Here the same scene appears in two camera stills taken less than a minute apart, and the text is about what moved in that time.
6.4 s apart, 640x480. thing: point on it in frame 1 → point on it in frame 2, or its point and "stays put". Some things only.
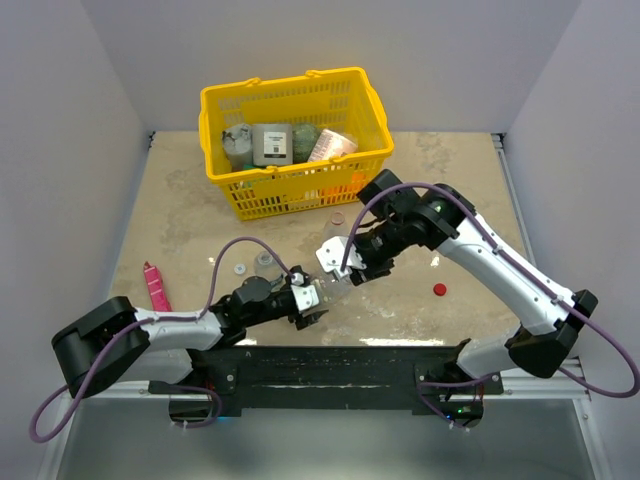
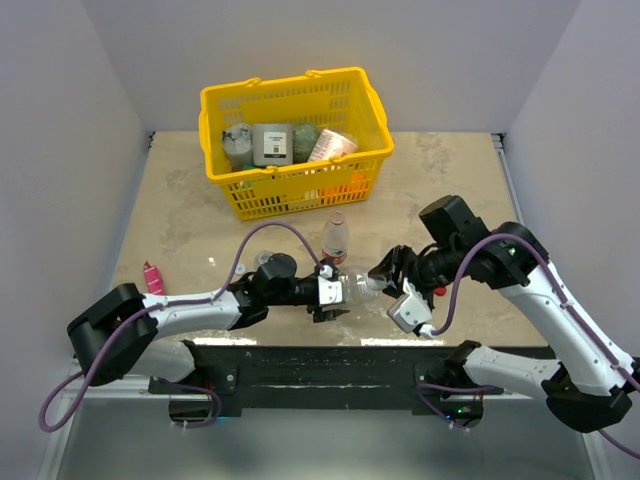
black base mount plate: [333, 379] stays put
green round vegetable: [304, 138] stays put
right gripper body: [377, 248] → [429, 270]
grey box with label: [272, 144] stays put
